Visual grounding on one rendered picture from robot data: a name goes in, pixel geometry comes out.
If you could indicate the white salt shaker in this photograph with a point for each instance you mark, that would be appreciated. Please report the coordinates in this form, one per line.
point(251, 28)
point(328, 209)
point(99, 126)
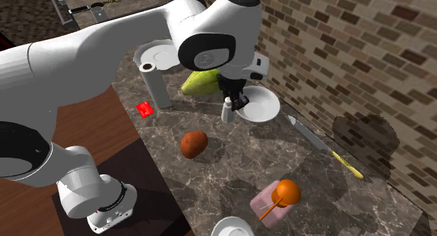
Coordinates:
point(227, 114)

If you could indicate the grey cup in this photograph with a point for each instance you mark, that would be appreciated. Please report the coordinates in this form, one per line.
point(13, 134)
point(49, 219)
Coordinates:
point(98, 15)

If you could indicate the dark robot stand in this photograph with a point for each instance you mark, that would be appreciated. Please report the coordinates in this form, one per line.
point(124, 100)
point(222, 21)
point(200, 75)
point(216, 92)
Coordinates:
point(150, 201)

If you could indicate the red square card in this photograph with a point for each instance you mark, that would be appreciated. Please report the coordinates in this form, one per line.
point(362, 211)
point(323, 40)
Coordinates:
point(145, 109)

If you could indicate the pink box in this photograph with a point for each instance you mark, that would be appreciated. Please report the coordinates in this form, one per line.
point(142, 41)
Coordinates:
point(266, 211)

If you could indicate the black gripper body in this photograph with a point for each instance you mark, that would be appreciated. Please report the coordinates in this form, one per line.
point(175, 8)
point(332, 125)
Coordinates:
point(231, 85)

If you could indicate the orange ladle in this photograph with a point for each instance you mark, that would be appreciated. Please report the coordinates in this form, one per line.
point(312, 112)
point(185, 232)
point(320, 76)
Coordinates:
point(287, 191)

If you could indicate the white paper towel roll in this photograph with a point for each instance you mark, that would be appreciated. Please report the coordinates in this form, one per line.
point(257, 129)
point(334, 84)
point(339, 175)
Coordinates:
point(157, 88)

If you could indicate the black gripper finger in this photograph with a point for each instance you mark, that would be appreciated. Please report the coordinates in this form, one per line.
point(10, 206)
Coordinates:
point(245, 100)
point(236, 105)

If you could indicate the brown potato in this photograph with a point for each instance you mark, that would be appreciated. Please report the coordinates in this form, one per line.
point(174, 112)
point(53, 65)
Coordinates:
point(193, 144)

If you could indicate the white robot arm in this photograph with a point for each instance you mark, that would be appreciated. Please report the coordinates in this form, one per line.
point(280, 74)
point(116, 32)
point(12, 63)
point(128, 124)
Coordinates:
point(102, 54)

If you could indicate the yellow-green fruit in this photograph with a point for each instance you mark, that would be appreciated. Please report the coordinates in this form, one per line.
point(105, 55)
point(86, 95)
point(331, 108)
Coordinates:
point(201, 83)

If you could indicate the black flat device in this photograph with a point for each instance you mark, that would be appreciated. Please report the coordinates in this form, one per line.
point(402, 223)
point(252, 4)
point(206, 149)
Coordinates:
point(79, 9)

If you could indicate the white plate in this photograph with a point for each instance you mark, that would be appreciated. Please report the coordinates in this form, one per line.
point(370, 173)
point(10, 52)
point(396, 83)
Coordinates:
point(160, 56)

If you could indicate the white bowl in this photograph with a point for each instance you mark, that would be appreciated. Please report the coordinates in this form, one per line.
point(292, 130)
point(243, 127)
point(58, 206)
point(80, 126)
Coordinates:
point(261, 107)
point(232, 228)

